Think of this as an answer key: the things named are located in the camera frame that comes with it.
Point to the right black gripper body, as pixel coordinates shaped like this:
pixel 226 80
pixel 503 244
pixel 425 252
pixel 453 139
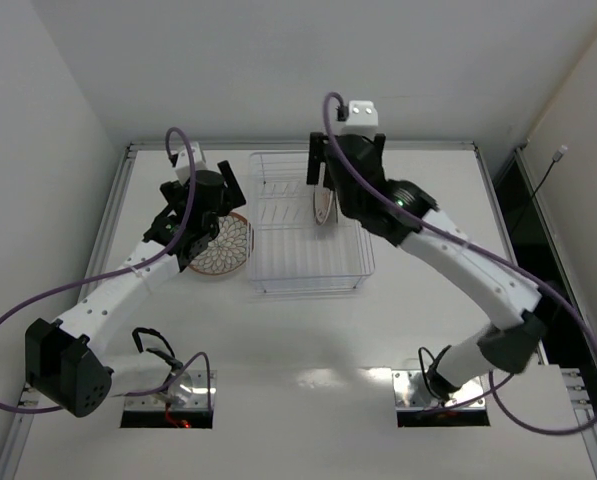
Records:
pixel 316 148

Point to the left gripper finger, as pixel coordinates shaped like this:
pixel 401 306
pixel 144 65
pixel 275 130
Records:
pixel 233 190
pixel 191 245

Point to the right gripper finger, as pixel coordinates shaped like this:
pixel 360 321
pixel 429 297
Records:
pixel 316 159
pixel 379 144

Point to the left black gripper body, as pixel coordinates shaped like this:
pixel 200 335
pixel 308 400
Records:
pixel 235 195

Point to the sunburst pattern plate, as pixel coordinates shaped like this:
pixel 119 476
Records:
pixel 322 204

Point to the floral orange-rim plate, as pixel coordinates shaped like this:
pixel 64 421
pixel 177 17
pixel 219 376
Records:
pixel 228 251
pixel 335 212

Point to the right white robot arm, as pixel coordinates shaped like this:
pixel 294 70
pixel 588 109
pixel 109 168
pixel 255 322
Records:
pixel 420 228

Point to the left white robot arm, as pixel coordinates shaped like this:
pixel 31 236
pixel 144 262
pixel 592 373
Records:
pixel 67 361

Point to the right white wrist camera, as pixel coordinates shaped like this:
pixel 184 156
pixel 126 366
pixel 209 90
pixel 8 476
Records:
pixel 358 117

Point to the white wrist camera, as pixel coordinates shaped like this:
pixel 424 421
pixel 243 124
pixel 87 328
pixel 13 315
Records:
pixel 181 163
pixel 358 117

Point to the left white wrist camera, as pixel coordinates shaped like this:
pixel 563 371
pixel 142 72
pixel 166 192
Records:
pixel 181 163

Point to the white wire dish rack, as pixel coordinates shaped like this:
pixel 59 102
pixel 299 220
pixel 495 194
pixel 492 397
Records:
pixel 289 254

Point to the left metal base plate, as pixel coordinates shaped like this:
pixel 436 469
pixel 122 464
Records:
pixel 194 392

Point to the metal base plate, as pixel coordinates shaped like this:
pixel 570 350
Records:
pixel 411 395
pixel 194 392

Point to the black cable white plug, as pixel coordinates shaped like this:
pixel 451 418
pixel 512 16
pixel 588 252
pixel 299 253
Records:
pixel 555 159

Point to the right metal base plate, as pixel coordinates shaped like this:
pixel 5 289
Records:
pixel 411 395

